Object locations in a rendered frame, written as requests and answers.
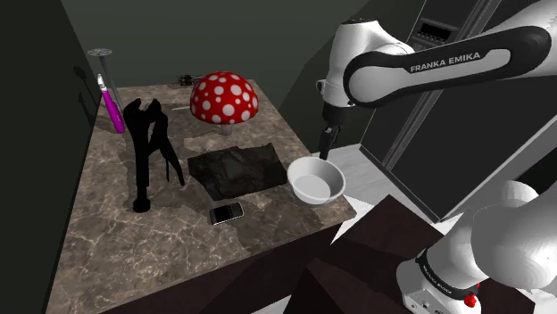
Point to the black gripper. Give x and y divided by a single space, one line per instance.
337 115

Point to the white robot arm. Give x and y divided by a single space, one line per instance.
439 71

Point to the white bowl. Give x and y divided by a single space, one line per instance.
315 185

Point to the black crumpled cloth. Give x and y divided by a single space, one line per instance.
237 169

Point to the red white-dotted mushroom figure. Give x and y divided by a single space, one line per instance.
224 98

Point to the dark robot stand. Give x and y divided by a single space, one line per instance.
383 243

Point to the dark tall kitchen cabinet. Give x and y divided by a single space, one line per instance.
457 143

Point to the black mobile phone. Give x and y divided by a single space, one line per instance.
226 213

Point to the small dark toy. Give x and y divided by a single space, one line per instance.
186 79

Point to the black abstract sculpture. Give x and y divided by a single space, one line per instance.
143 143

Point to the purple pen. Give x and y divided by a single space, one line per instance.
114 115

